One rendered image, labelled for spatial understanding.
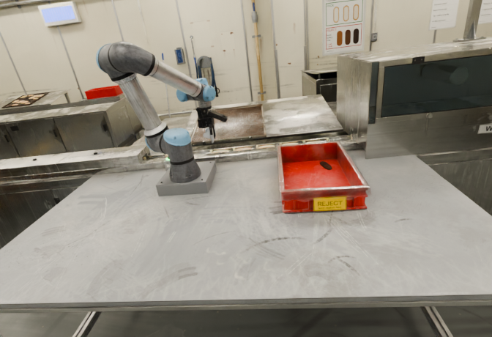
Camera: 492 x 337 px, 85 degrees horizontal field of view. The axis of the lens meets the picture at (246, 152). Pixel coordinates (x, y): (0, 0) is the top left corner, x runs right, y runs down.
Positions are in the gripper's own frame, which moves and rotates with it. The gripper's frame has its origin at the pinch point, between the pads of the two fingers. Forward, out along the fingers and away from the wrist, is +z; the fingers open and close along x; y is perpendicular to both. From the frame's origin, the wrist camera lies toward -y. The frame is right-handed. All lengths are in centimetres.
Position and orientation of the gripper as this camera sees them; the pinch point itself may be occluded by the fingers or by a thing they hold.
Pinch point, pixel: (214, 138)
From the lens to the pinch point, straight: 161.3
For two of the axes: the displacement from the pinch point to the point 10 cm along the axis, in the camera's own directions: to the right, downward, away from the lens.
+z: 1.2, 9.2, 3.9
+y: -9.9, 1.0, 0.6
